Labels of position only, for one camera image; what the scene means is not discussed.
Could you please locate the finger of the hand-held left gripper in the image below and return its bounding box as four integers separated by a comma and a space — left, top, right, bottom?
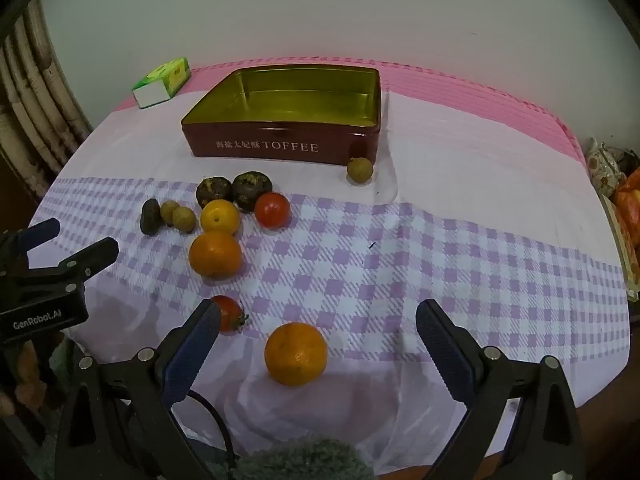
0, 237, 120, 302
0, 218, 61, 273

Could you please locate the rattan chair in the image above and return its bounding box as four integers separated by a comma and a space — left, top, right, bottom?
0, 0, 93, 201

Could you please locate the small dark oval fruit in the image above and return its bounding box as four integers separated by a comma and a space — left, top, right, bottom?
139, 198, 161, 236

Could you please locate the orange tangerine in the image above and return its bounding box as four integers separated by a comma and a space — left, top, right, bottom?
188, 230, 243, 279
264, 322, 329, 387

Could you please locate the purple checked tablecloth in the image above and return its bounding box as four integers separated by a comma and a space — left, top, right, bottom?
27, 92, 628, 476

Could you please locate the small red stemmed tomato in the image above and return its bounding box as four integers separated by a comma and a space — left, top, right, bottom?
210, 295, 250, 335

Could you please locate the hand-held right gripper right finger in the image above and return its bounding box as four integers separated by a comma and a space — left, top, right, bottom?
416, 299, 586, 480

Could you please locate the person's left hand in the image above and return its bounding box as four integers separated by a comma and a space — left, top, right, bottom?
0, 345, 38, 416

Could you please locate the pink striped mat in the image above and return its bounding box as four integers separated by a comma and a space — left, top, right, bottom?
112, 57, 587, 166

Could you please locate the dark mangosteen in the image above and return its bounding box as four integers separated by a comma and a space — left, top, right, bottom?
231, 172, 273, 206

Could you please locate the red tin box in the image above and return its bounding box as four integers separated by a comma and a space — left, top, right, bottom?
181, 66, 382, 167

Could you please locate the grey fuzzy cloth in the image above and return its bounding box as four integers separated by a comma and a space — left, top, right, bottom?
232, 436, 378, 480

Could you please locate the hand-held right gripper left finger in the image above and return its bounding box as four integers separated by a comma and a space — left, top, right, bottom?
55, 299, 236, 480

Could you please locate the dark green avocado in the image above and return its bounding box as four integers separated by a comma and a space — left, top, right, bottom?
195, 176, 233, 209

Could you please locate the orange plastic bag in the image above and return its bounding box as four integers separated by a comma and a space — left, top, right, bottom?
612, 167, 640, 261

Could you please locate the green tissue box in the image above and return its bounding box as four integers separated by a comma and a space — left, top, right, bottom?
132, 57, 192, 110

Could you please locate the printed snack bag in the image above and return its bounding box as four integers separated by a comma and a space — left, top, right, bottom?
586, 137, 626, 196

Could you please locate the yellow orange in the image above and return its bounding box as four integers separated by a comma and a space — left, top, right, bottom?
200, 199, 241, 236

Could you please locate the black cable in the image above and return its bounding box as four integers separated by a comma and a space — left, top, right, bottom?
187, 390, 236, 466

